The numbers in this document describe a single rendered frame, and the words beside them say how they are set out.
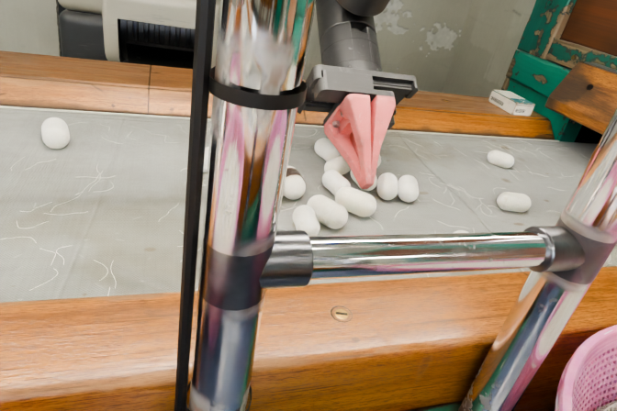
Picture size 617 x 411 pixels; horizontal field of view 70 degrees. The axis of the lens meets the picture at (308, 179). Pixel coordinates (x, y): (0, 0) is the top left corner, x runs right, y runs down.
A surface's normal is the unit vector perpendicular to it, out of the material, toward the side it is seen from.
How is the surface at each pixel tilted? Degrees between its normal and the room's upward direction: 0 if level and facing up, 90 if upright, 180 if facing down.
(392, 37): 90
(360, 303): 0
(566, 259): 79
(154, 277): 0
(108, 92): 45
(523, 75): 90
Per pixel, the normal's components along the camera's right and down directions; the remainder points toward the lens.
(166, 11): 0.17, 0.61
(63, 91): 0.31, -0.26
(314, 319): 0.18, -0.87
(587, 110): -0.80, -0.35
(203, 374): -0.48, 0.33
